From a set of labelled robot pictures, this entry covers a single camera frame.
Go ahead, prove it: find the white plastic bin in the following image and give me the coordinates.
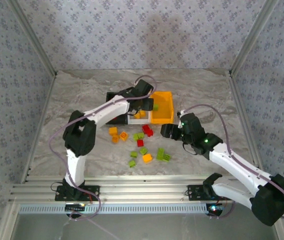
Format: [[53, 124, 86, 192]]
[[127, 109, 154, 125]]

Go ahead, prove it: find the yellow plastic bin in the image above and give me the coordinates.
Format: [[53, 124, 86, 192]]
[[149, 91, 175, 125]]

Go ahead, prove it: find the black plastic bin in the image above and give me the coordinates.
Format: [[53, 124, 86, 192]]
[[106, 91, 129, 125]]

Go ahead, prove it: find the small circuit board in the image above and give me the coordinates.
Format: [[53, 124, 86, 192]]
[[206, 203, 226, 214], [65, 203, 86, 212]]

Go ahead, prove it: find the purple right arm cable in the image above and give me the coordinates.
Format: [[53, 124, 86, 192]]
[[180, 103, 284, 221]]

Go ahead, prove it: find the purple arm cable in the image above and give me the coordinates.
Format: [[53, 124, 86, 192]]
[[49, 74, 158, 221], [180, 103, 284, 221]]

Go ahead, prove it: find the aluminium table side rail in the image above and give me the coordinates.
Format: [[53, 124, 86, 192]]
[[20, 73, 59, 183], [228, 71, 267, 176]]

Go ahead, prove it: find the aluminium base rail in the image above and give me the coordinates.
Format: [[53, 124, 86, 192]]
[[8, 174, 281, 204]]

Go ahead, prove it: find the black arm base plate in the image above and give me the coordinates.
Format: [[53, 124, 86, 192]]
[[55, 185, 100, 202], [187, 184, 234, 201]]

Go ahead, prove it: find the grey slotted cable duct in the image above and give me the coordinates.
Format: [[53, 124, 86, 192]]
[[19, 202, 209, 215]]

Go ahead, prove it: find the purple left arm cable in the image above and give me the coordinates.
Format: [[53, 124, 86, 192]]
[[49, 74, 158, 221]]

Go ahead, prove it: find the aluminium frame post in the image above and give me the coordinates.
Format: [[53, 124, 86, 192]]
[[229, 0, 281, 76], [6, 0, 58, 76]]

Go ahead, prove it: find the thin white wire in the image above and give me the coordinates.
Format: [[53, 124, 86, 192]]
[[88, 219, 119, 240]]

